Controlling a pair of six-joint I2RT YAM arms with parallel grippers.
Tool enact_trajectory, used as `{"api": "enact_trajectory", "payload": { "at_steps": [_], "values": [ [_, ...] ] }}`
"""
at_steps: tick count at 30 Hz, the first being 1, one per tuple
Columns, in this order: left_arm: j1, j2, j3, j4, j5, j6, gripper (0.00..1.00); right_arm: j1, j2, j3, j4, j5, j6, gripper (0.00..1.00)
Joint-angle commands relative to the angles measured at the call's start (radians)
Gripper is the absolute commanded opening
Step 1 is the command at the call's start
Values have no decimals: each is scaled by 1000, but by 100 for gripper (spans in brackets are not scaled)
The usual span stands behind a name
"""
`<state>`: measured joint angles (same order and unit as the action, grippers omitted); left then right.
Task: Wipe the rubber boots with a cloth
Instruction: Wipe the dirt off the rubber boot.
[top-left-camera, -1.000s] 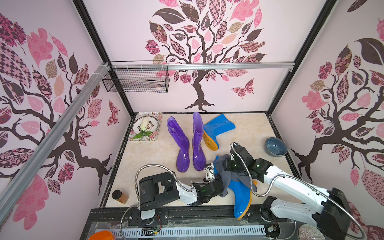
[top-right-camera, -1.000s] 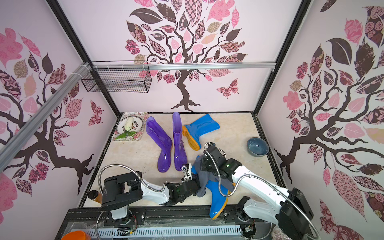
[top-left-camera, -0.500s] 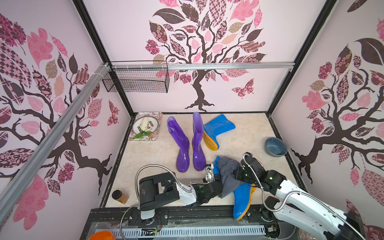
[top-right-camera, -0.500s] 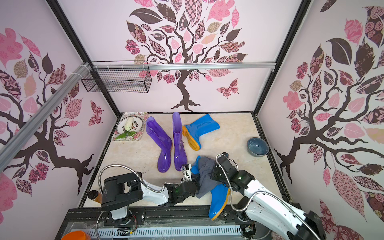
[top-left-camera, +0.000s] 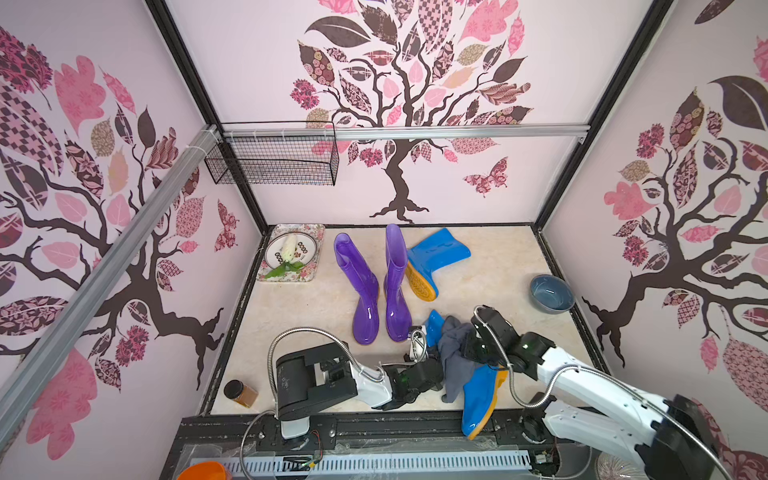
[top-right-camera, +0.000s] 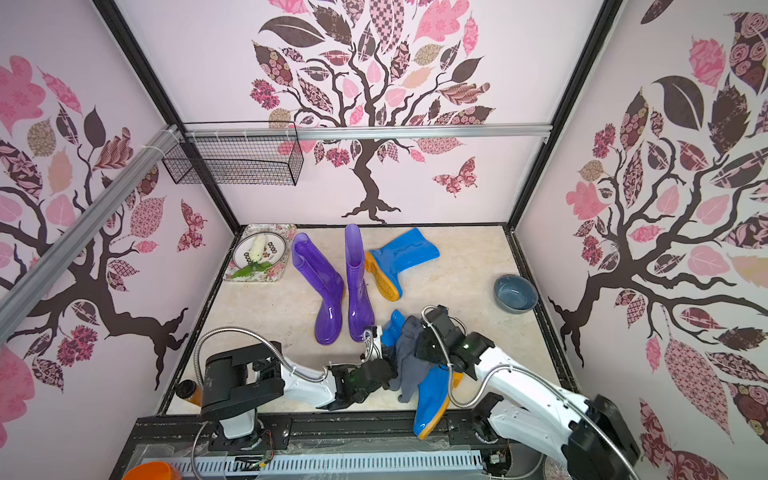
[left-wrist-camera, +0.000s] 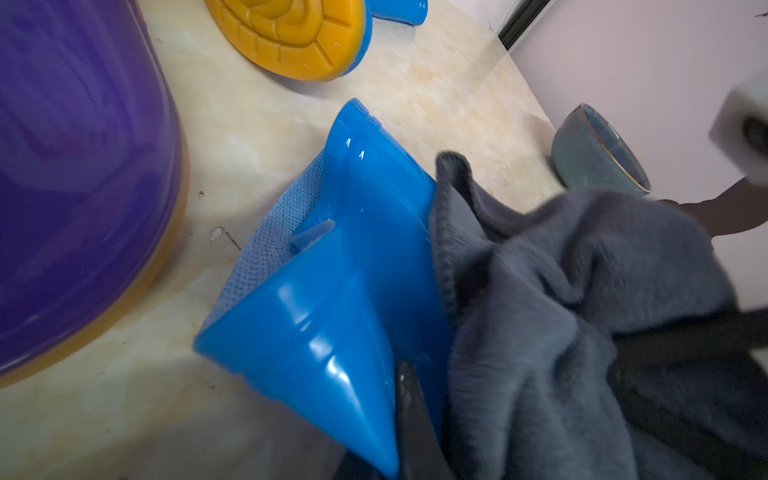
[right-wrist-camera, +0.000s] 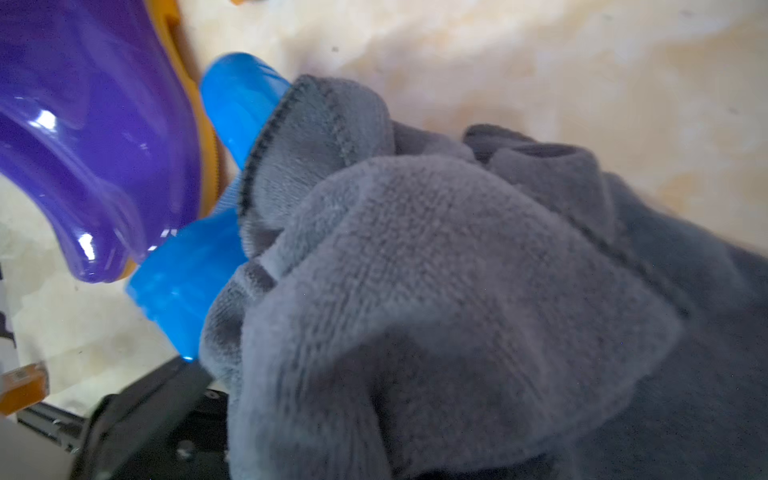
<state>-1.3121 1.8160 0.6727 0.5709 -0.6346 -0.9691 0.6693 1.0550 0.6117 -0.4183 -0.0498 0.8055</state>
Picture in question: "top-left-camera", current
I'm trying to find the grey cloth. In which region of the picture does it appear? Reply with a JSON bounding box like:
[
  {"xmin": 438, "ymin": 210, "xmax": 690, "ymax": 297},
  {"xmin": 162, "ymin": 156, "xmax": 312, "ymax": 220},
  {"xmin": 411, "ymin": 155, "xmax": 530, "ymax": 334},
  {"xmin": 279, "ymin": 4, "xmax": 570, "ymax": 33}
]
[{"xmin": 437, "ymin": 316, "xmax": 480, "ymax": 404}]

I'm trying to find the blue boot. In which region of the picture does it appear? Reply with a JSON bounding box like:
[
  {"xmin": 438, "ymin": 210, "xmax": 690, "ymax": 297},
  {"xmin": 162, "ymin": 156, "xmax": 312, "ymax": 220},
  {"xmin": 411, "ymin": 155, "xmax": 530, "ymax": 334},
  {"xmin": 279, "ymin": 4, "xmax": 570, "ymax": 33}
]
[
  {"xmin": 406, "ymin": 228, "xmax": 471, "ymax": 302},
  {"xmin": 425, "ymin": 310, "xmax": 508, "ymax": 440}
]

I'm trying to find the purple boot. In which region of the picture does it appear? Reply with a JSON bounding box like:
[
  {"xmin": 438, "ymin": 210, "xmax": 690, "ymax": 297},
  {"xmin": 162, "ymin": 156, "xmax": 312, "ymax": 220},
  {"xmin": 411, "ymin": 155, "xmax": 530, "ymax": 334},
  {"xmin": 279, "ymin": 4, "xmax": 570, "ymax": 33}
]
[
  {"xmin": 385, "ymin": 224, "xmax": 412, "ymax": 342},
  {"xmin": 334, "ymin": 233, "xmax": 380, "ymax": 345}
]

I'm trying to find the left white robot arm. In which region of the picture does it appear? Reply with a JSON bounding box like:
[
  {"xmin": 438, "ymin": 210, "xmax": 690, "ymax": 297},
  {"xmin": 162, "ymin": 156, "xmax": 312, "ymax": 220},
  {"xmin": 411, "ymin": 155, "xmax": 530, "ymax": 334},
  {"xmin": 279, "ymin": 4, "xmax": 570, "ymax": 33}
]
[{"xmin": 275, "ymin": 342, "xmax": 444, "ymax": 440}]

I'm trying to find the grey-blue bowl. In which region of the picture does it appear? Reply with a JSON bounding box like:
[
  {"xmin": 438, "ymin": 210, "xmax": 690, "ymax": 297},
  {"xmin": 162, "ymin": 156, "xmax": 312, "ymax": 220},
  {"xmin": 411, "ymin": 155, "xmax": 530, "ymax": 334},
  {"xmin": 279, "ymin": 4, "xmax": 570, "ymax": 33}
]
[{"xmin": 529, "ymin": 274, "xmax": 575, "ymax": 314}]

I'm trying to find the white patterned plate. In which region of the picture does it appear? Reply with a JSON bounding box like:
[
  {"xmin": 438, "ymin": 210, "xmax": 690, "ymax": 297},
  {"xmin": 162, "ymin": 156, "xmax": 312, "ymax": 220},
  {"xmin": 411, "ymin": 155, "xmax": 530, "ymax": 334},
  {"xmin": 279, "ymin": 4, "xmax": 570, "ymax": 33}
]
[{"xmin": 264, "ymin": 231, "xmax": 319, "ymax": 270}]

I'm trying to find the floral square tray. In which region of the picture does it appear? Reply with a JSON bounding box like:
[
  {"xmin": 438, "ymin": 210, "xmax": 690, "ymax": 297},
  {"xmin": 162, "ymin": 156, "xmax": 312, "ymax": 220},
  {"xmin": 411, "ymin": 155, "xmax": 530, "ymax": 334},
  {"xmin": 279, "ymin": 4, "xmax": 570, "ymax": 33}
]
[{"xmin": 257, "ymin": 224, "xmax": 326, "ymax": 283}]

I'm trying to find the brown cylinder bottle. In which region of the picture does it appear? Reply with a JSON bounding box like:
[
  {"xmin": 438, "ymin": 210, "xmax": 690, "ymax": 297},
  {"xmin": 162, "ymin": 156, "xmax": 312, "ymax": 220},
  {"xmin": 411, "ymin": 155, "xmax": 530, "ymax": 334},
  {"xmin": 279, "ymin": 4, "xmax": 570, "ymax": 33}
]
[{"xmin": 223, "ymin": 379, "xmax": 258, "ymax": 408}]

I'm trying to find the orange round object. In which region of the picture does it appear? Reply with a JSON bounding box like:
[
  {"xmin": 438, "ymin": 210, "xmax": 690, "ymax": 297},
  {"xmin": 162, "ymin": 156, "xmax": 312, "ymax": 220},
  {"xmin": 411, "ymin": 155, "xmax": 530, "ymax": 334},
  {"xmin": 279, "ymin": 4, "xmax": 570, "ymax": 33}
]
[{"xmin": 177, "ymin": 461, "xmax": 232, "ymax": 480}]

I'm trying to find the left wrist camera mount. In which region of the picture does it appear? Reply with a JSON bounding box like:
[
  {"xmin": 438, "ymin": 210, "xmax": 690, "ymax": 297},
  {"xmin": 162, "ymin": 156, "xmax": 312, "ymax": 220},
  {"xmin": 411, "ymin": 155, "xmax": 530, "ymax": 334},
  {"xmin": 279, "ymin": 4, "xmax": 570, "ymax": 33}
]
[{"xmin": 408, "ymin": 326, "xmax": 428, "ymax": 363}]

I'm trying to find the round wire fan guard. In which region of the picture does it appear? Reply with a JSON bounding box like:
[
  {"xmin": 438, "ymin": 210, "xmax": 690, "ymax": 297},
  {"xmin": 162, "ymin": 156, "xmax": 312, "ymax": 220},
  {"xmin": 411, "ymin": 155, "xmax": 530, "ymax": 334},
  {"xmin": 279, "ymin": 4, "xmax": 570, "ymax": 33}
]
[{"xmin": 595, "ymin": 453, "xmax": 648, "ymax": 480}]

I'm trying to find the white slotted cable duct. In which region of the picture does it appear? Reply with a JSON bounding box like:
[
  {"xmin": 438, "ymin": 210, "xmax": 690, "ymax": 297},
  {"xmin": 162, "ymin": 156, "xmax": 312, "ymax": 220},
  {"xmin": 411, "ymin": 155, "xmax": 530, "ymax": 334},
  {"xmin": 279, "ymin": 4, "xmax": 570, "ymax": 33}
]
[{"xmin": 217, "ymin": 450, "xmax": 532, "ymax": 478}]

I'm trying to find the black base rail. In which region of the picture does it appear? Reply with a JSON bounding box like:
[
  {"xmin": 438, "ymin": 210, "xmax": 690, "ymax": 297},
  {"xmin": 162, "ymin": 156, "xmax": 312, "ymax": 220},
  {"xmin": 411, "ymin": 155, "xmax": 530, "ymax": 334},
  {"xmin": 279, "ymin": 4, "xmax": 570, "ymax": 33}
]
[{"xmin": 160, "ymin": 410, "xmax": 603, "ymax": 479}]

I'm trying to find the black wire basket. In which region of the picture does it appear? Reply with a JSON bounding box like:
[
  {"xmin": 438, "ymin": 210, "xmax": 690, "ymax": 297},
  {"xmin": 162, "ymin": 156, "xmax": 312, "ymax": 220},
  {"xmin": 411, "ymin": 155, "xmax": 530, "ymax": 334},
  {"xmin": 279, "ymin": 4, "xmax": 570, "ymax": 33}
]
[{"xmin": 205, "ymin": 121, "xmax": 341, "ymax": 186}]

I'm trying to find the back aluminium rail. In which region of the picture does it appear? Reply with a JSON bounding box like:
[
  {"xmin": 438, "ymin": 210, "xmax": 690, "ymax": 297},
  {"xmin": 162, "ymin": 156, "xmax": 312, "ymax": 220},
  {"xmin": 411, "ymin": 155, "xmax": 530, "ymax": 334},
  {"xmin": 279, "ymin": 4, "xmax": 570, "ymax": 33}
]
[{"xmin": 223, "ymin": 123, "xmax": 590, "ymax": 141}]

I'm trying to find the aluminium rail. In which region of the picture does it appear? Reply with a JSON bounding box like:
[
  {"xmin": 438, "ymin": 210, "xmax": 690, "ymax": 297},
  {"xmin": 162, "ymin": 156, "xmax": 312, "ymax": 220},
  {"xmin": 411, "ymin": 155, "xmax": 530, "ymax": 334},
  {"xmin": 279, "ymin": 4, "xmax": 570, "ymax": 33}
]
[
  {"xmin": 223, "ymin": 123, "xmax": 590, "ymax": 141},
  {"xmin": 1, "ymin": 125, "xmax": 220, "ymax": 444}
]

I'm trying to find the left aluminium rail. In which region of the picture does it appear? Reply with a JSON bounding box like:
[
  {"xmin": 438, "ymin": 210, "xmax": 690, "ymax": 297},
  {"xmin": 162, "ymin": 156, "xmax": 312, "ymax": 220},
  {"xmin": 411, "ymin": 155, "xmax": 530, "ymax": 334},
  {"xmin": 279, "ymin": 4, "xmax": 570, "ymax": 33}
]
[{"xmin": 1, "ymin": 125, "xmax": 220, "ymax": 444}]

